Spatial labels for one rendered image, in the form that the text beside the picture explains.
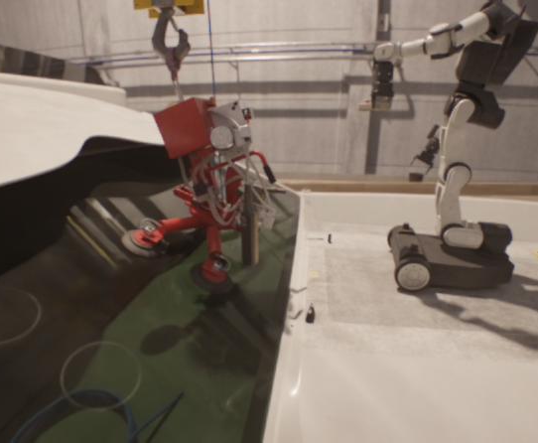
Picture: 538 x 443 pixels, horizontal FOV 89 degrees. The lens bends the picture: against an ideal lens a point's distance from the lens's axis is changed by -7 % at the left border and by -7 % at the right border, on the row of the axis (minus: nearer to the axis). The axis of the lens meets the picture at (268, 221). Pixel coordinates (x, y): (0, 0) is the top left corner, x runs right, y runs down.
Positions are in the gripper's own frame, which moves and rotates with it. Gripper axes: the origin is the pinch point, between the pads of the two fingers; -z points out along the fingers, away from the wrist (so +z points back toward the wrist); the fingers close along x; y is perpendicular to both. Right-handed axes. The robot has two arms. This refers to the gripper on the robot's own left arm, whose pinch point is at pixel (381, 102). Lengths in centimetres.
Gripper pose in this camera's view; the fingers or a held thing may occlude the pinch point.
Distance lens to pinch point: 169.1
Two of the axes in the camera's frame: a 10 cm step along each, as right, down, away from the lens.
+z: 0.0, -9.4, -3.3
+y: -2.0, -3.2, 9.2
